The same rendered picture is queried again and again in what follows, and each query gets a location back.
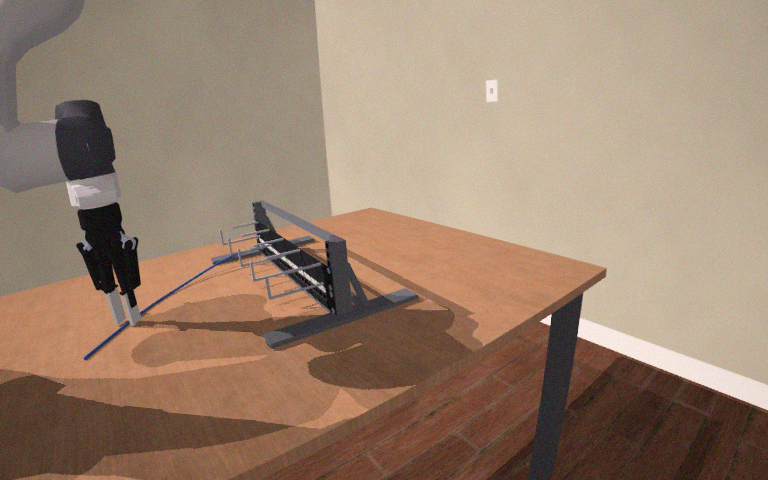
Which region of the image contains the dark blue cable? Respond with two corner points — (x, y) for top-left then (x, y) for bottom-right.
(83, 254), (238, 360)

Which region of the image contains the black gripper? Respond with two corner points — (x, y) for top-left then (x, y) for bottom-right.
(76, 202), (141, 325)

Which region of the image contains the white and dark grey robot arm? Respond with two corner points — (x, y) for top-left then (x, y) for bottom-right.
(0, 0), (121, 210)

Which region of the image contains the grey metal rack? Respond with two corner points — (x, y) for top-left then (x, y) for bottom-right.
(211, 200), (418, 349)

